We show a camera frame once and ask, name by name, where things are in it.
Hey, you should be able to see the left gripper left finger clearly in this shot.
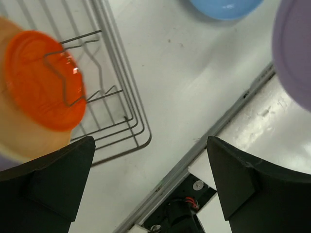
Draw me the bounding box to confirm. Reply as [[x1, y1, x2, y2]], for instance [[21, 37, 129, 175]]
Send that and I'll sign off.
[[0, 136, 95, 233]]

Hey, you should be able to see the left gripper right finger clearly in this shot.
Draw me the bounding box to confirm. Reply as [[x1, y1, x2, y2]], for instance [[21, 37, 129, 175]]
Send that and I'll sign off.
[[207, 136, 311, 233]]

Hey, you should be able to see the yellow plate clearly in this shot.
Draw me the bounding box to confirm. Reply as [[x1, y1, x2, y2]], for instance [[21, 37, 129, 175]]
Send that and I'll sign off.
[[0, 17, 70, 164]]

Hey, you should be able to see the orange plate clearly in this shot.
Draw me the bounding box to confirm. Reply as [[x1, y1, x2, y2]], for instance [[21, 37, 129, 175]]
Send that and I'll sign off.
[[3, 31, 86, 132]]

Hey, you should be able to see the light purple plate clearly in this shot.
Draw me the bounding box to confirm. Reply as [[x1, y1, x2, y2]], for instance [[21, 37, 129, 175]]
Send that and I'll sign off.
[[272, 0, 311, 111]]

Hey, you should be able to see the blue plate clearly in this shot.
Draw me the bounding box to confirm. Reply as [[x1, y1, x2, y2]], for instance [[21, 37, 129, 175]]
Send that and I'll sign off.
[[190, 0, 263, 20]]

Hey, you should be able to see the rear purple plate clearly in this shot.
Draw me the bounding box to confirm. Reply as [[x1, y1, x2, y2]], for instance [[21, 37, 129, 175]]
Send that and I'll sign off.
[[0, 154, 21, 171]]

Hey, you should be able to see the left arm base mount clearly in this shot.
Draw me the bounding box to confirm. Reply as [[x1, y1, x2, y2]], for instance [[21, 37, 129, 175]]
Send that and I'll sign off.
[[143, 174, 217, 233]]

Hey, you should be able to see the grey wire dish rack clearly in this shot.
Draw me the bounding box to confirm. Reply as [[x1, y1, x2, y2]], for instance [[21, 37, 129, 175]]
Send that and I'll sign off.
[[0, 0, 153, 167]]

